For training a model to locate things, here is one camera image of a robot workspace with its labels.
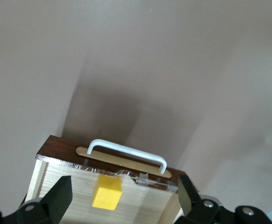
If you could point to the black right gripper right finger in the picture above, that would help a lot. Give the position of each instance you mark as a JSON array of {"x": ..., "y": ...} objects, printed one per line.
[{"x": 187, "y": 196}]

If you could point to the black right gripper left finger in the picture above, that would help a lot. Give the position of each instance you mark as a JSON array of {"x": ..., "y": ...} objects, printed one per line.
[{"x": 56, "y": 200}]

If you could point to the yellow wooden block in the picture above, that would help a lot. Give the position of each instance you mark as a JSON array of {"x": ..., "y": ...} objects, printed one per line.
[{"x": 106, "y": 196}]

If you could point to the brown table cloth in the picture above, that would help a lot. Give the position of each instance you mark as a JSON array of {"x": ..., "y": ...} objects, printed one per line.
[{"x": 135, "y": 58}]

